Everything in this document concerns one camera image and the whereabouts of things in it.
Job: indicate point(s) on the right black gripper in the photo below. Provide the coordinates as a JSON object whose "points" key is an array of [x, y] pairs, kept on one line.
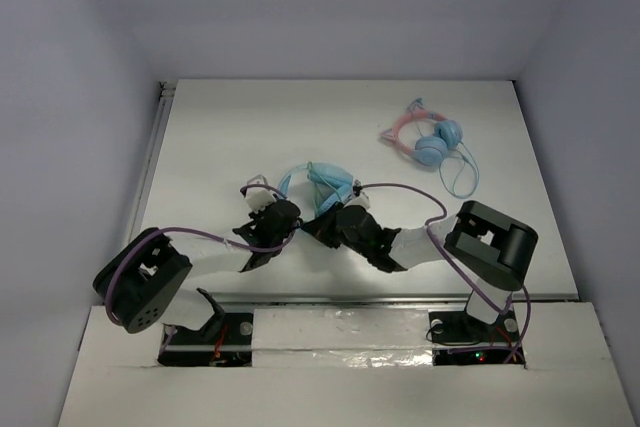
{"points": [[324, 225]]}

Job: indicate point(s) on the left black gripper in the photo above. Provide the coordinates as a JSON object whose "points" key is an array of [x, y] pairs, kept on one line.
{"points": [[255, 230]]}

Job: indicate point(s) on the light blue headphones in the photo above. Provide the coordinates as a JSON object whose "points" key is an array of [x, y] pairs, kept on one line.
{"points": [[330, 183]]}

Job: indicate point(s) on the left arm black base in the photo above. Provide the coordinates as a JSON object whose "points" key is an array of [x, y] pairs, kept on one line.
{"points": [[224, 340]]}

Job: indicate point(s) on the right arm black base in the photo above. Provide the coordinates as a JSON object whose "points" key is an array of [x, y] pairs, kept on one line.
{"points": [[460, 340]]}

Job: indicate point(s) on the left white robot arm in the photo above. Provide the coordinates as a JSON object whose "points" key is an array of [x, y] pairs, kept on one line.
{"points": [[140, 283]]}

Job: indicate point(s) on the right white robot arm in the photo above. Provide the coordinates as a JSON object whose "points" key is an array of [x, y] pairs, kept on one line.
{"points": [[489, 250]]}

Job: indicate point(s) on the pink blue cat-ear headphones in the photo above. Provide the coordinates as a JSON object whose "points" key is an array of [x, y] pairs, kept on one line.
{"points": [[440, 139]]}

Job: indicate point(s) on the silver tape strip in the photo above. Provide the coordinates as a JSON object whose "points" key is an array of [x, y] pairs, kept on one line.
{"points": [[336, 337]]}

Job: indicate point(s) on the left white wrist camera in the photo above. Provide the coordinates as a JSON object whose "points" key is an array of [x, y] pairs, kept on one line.
{"points": [[258, 193]]}

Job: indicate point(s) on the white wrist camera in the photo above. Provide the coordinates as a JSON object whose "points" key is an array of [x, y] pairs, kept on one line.
{"points": [[359, 197], [258, 193]]}

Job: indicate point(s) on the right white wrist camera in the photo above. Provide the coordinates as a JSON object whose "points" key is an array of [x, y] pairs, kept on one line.
{"points": [[359, 197]]}

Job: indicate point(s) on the aluminium front rail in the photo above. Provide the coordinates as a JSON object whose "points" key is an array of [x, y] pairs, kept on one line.
{"points": [[360, 300]]}

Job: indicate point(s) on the aluminium rail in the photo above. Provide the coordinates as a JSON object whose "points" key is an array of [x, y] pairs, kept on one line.
{"points": [[360, 300], [165, 101]]}

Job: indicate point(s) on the aluminium left side rail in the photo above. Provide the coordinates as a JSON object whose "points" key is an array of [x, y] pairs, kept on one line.
{"points": [[165, 101]]}

